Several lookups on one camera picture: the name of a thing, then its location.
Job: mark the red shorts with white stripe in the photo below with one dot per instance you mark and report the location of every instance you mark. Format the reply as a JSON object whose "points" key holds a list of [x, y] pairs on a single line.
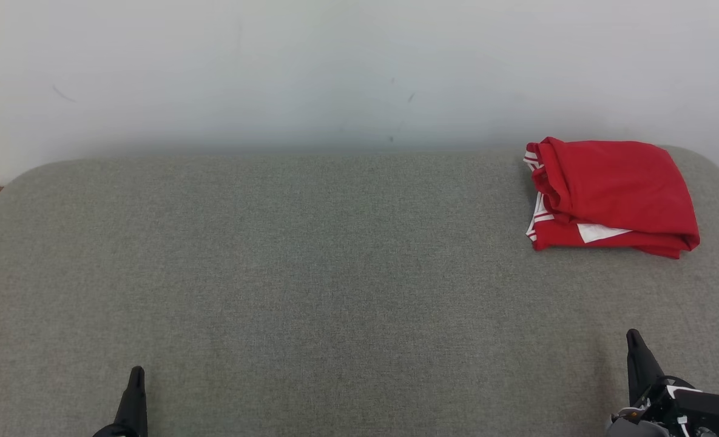
{"points": [[650, 247]]}

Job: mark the red jersey with white sleeves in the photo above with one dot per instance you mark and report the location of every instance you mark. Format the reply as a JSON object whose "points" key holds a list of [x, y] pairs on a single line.
{"points": [[614, 182]]}

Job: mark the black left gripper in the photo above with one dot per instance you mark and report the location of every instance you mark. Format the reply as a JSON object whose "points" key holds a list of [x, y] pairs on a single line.
{"points": [[103, 432]]}

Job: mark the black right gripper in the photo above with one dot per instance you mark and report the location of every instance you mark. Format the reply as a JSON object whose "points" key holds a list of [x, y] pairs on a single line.
{"points": [[699, 413]]}

